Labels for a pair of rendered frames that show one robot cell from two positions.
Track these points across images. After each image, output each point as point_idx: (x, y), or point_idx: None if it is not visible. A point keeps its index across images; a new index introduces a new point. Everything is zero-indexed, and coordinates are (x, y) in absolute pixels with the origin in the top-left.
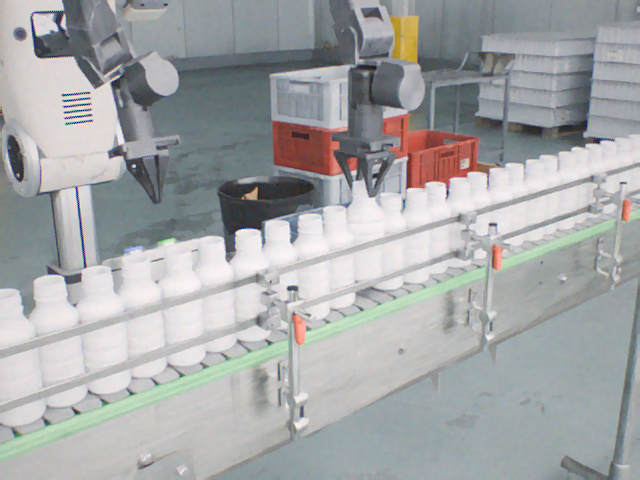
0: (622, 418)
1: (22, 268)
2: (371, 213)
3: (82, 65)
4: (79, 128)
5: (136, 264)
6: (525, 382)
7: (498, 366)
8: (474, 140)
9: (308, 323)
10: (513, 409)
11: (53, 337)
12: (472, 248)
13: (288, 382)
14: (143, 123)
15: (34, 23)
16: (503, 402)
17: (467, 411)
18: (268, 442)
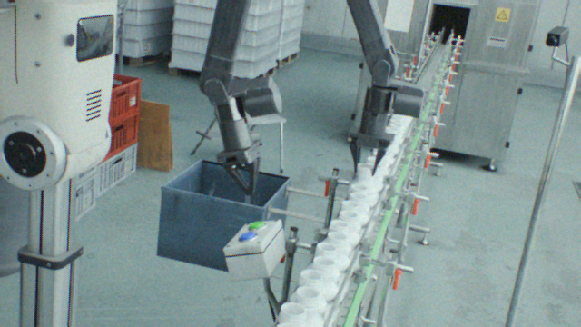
0: (371, 299)
1: None
2: (374, 187)
3: (211, 86)
4: (93, 123)
5: (335, 251)
6: (249, 283)
7: (222, 274)
8: (139, 81)
9: None
10: (254, 307)
11: (329, 318)
12: (391, 201)
13: (379, 317)
14: (248, 133)
15: (79, 29)
16: (244, 302)
17: (223, 316)
18: None
